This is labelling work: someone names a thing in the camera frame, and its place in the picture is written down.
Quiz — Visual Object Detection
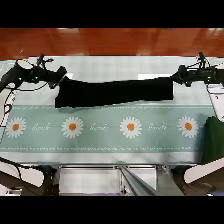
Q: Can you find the black garment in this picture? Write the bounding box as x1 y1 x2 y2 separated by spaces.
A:
54 76 175 109

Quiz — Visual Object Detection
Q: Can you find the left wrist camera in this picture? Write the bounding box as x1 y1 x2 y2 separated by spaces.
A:
35 53 55 70

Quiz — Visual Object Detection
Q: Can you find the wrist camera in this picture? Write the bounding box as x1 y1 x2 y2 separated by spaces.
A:
195 51 211 70
35 53 55 70

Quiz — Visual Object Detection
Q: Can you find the silver frame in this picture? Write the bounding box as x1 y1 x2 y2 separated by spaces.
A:
0 162 224 197

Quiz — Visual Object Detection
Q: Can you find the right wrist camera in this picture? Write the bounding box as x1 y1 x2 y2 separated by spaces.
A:
195 51 211 70

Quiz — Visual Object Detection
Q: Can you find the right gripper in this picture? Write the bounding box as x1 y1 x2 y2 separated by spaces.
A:
170 64 193 88

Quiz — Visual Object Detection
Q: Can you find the dark green garment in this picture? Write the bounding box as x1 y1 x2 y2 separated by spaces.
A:
201 116 224 165

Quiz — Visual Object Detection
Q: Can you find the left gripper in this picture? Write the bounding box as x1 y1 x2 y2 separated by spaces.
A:
49 65 70 90

